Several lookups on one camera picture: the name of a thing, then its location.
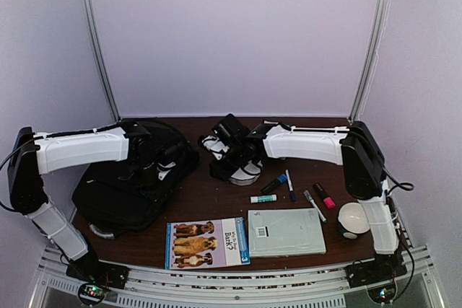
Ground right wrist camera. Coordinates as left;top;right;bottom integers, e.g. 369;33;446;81
198;113;250;160

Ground blue highlighter marker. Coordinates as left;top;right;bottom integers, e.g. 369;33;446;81
261;174;287;195

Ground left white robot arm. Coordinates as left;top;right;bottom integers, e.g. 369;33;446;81
4;120;194;282

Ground aluminium corner post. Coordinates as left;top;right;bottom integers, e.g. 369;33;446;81
82;0;121;120
348;0;390;123

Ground pink highlighter marker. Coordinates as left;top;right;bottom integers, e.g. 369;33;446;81
313;182;336;209

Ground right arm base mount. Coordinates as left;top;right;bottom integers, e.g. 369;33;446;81
345;259;407;306

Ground left aluminium corner post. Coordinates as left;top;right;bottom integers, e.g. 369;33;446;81
82;0;121;120

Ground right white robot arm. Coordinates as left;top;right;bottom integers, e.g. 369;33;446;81
201;114;404;281

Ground right aluminium corner post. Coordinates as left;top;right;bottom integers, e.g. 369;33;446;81
348;0;390;123

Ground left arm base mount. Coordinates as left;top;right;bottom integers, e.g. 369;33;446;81
66;262;129;307

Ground black student backpack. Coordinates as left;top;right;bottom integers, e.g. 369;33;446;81
72;118;199;239

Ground white and dark blue bowl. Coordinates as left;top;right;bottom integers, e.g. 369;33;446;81
337;202;370;239

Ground grey notebook with barcode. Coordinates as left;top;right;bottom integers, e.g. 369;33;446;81
248;208;326;258

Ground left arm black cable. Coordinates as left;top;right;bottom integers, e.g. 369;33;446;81
0;141;37;211

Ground white fluted ceramic bowl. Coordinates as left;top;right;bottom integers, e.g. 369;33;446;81
229;162;262;186

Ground dog picture book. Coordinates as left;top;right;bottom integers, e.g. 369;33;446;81
165;217;250;270

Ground blue capped white pen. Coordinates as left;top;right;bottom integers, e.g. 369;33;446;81
285;170;296;202

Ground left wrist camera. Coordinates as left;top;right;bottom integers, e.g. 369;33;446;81
155;144;184;182

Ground aluminium front rail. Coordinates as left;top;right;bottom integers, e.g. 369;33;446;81
26;246;450;307

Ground white green glue stick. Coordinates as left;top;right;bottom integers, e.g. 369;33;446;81
250;194;277;203

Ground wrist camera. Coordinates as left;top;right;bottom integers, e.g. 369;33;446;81
155;144;184;182
198;113;250;160

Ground white marker pen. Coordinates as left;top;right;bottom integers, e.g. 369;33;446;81
303;190;328;224

